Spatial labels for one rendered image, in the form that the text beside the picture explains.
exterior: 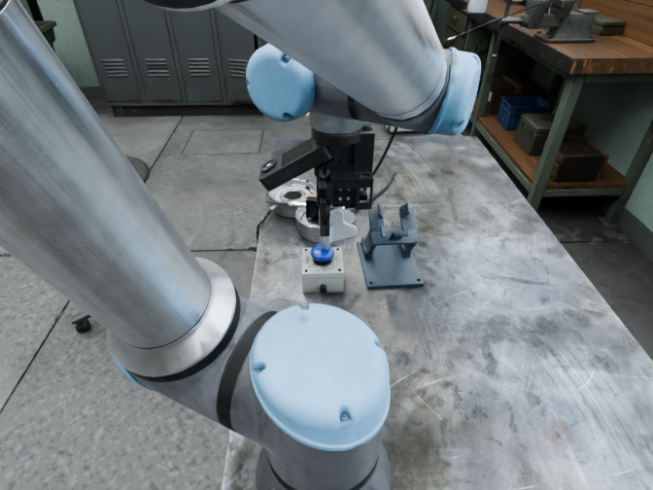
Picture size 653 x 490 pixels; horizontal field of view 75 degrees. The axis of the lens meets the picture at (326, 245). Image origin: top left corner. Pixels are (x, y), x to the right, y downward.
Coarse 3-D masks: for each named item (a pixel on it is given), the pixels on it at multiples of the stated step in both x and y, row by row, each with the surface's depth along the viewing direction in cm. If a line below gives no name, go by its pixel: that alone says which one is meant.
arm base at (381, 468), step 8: (264, 448) 45; (384, 448) 48; (264, 456) 44; (384, 456) 46; (264, 464) 44; (376, 464) 41; (384, 464) 45; (264, 472) 44; (272, 472) 41; (376, 472) 42; (384, 472) 44; (256, 480) 46; (264, 480) 43; (272, 480) 42; (280, 480) 40; (368, 480) 41; (376, 480) 42; (384, 480) 44; (264, 488) 44; (272, 488) 42; (280, 488) 41; (288, 488) 39; (352, 488) 39; (360, 488) 40; (368, 488) 42; (376, 488) 42; (384, 488) 44
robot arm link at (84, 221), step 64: (0, 0) 17; (0, 64) 17; (0, 128) 18; (64, 128) 20; (0, 192) 19; (64, 192) 21; (128, 192) 25; (64, 256) 23; (128, 256) 26; (192, 256) 34; (128, 320) 30; (192, 320) 34; (192, 384) 37
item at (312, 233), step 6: (300, 210) 87; (300, 216) 86; (300, 222) 82; (312, 222) 85; (318, 222) 89; (300, 228) 83; (306, 228) 82; (312, 228) 81; (318, 228) 81; (306, 234) 83; (312, 234) 82; (318, 234) 82; (312, 240) 84; (318, 240) 84
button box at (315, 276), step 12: (336, 252) 74; (312, 264) 72; (324, 264) 71; (336, 264) 72; (312, 276) 70; (324, 276) 70; (336, 276) 71; (312, 288) 72; (324, 288) 71; (336, 288) 72
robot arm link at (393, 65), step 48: (144, 0) 13; (192, 0) 12; (240, 0) 14; (288, 0) 15; (336, 0) 16; (384, 0) 19; (288, 48) 19; (336, 48) 20; (384, 48) 22; (432, 48) 28; (384, 96) 29; (432, 96) 34
